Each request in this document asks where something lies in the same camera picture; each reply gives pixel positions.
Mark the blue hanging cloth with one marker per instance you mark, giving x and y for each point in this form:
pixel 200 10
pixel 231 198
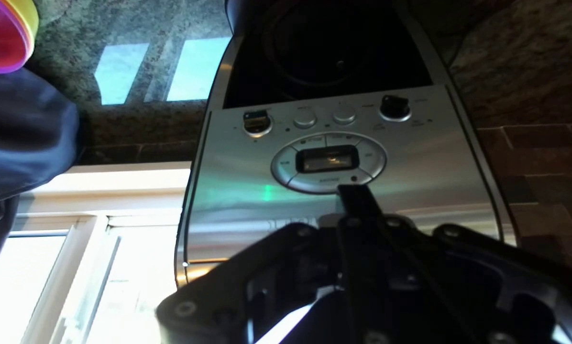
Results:
pixel 19 140

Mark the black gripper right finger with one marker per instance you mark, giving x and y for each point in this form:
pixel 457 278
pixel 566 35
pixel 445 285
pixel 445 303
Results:
pixel 371 211

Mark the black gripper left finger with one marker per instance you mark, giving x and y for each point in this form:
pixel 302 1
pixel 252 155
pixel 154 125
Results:
pixel 351 211

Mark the steel and black coffeemaker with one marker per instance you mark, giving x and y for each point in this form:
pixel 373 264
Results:
pixel 248 178

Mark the yellow plastic bowl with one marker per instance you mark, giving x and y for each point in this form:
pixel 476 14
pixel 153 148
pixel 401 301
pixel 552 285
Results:
pixel 30 16

